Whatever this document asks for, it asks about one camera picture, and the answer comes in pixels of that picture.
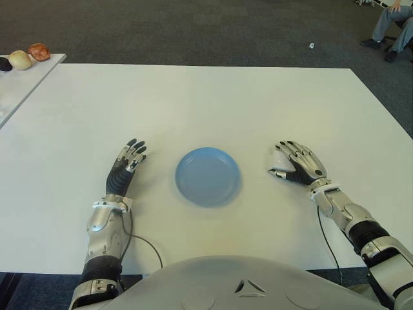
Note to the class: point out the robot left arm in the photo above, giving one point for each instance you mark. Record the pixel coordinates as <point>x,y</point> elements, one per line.
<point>101,226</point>

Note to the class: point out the blue plate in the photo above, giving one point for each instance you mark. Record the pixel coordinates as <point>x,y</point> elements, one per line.
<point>208,177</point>

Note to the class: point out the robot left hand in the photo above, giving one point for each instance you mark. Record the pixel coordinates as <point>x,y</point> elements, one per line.
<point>116,181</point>

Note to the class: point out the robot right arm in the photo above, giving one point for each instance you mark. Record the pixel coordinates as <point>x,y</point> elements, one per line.
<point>358,223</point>

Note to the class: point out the white charger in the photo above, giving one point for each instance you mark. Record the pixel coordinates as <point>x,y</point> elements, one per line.
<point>279,159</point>

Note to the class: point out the brown round bread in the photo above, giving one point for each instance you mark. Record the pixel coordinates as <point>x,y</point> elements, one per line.
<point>39,51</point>

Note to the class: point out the seated person legs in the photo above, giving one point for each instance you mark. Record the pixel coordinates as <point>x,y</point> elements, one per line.
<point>385,22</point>

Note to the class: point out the beige round bread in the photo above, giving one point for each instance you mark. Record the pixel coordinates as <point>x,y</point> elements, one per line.
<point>20,60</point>

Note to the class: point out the black round item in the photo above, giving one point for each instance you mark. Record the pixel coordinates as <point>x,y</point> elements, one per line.
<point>5,64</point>

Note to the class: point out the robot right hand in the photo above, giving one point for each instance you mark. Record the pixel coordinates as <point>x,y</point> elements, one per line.
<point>308,166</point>

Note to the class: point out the grey robot torso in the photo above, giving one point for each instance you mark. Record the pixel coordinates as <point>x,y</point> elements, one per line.
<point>242,284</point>

